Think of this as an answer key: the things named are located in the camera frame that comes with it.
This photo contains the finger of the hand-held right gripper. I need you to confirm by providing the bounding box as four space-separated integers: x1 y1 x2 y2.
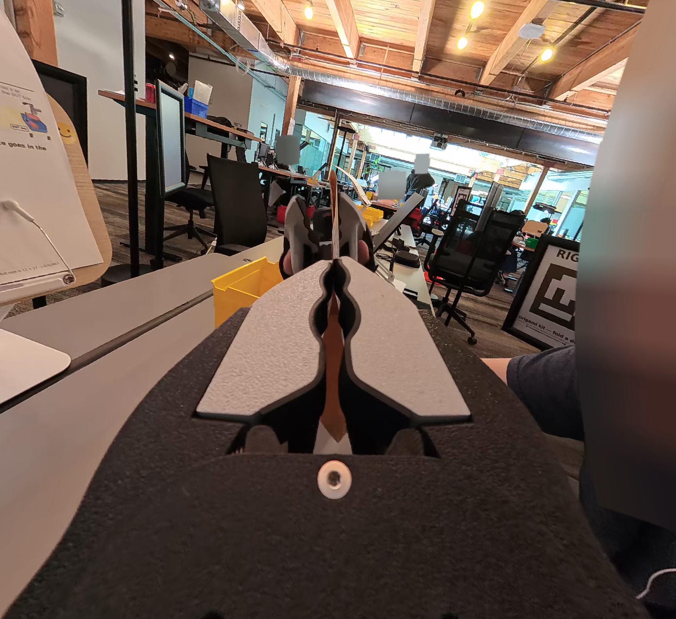
287 195 319 272
337 193 372 262

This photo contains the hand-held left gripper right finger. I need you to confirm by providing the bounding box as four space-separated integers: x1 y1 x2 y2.
335 257 472 454

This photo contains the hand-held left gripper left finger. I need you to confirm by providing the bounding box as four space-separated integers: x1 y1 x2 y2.
195 260 336 454

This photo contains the patterned origami paper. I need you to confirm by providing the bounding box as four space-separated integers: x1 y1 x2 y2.
314 169 353 444

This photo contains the dark slanted board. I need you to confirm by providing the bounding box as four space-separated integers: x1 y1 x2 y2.
372 191 426 253

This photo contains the black high-back chair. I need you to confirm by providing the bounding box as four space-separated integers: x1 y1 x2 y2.
207 154 269 256

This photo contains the black swivel office chair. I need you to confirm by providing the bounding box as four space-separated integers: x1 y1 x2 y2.
163 185 215 256

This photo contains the black mesh office chair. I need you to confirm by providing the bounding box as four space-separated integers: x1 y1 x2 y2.
425 202 526 346

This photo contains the wooden top standing desk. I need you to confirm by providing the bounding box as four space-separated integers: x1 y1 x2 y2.
99 90 263 156

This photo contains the black framed marker sign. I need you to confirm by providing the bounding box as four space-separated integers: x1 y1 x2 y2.
502 235 582 351

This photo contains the rolling whiteboard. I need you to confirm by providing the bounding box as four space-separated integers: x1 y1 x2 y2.
144 79 189 271

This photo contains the blue storage bin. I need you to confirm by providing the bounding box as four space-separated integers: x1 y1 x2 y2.
183 81 213 119

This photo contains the black stand pole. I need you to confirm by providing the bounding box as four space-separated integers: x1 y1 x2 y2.
102 0 176 288

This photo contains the silver ventilation duct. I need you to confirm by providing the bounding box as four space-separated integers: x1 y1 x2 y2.
136 0 290 74

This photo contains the white cable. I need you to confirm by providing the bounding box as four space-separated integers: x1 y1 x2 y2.
636 569 676 601

